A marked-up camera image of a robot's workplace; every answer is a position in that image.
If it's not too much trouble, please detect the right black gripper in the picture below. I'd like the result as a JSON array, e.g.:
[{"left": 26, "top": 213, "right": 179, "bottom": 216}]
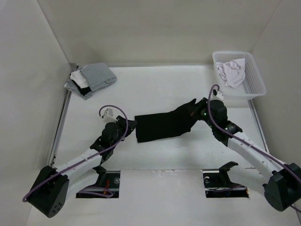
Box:
[{"left": 187, "top": 97, "right": 216, "bottom": 129}]

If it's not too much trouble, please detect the black tank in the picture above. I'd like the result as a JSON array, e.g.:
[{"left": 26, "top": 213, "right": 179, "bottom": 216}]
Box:
[
  {"left": 78, "top": 87, "right": 93, "bottom": 97},
  {"left": 135, "top": 99, "right": 201, "bottom": 143}
]

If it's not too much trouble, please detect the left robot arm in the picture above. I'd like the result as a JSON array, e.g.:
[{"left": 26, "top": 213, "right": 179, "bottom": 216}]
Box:
[{"left": 25, "top": 116, "right": 137, "bottom": 218}]

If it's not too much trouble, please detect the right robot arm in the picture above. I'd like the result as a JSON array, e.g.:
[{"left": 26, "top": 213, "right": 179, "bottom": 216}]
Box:
[{"left": 196, "top": 98, "right": 301, "bottom": 211}]

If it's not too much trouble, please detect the white tank top in basket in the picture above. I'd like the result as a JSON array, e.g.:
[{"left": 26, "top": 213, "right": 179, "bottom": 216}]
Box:
[{"left": 216, "top": 58, "right": 246, "bottom": 89}]

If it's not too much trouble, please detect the folded black tank top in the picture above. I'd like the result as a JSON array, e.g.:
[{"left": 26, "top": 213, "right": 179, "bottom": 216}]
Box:
[{"left": 78, "top": 87, "right": 93, "bottom": 97}]

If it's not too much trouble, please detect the folded white tank top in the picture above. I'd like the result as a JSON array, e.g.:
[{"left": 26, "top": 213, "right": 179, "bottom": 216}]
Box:
[{"left": 70, "top": 70, "right": 89, "bottom": 89}]

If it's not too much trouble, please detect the bottom grey folded tank top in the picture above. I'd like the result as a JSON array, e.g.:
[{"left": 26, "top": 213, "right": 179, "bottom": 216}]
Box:
[{"left": 64, "top": 80, "right": 93, "bottom": 100}]

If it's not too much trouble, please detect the white plastic basket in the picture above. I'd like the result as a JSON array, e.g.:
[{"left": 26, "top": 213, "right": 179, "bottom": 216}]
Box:
[{"left": 212, "top": 51, "right": 267, "bottom": 101}]

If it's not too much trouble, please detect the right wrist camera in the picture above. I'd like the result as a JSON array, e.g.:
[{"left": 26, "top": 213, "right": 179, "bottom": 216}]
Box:
[{"left": 212, "top": 89, "right": 224, "bottom": 101}]

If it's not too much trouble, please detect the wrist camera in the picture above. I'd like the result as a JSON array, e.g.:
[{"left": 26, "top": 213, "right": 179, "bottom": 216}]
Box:
[
  {"left": 212, "top": 89, "right": 224, "bottom": 101},
  {"left": 101, "top": 108, "right": 117, "bottom": 123}
]

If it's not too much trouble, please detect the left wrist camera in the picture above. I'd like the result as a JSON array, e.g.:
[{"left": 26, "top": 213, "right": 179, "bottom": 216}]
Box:
[{"left": 101, "top": 108, "right": 117, "bottom": 123}]

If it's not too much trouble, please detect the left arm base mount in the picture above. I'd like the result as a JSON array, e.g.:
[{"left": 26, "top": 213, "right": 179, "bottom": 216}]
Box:
[{"left": 76, "top": 171, "right": 120, "bottom": 199}]

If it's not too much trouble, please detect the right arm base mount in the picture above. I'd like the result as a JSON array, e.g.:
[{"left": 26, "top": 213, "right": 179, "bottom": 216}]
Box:
[{"left": 202, "top": 170, "right": 249, "bottom": 198}]

